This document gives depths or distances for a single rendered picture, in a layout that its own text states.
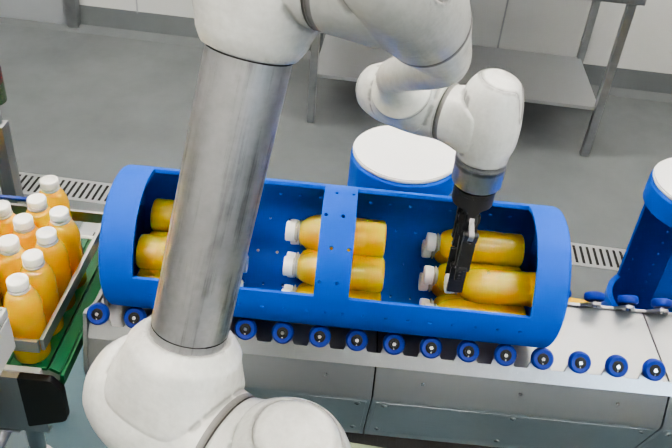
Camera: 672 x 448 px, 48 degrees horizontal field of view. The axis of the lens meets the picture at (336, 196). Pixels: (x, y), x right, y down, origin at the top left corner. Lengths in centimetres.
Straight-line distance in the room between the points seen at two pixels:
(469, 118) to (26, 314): 89
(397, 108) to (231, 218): 46
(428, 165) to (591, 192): 212
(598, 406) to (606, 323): 20
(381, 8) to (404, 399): 106
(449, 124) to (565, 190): 271
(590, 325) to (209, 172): 112
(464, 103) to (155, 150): 279
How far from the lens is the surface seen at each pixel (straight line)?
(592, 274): 345
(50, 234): 160
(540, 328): 148
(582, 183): 404
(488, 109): 123
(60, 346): 165
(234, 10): 79
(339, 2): 73
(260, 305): 145
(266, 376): 160
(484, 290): 147
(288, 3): 77
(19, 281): 151
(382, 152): 197
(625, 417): 172
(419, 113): 126
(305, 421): 93
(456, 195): 134
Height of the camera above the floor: 207
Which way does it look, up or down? 35 degrees down
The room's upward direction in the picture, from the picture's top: 5 degrees clockwise
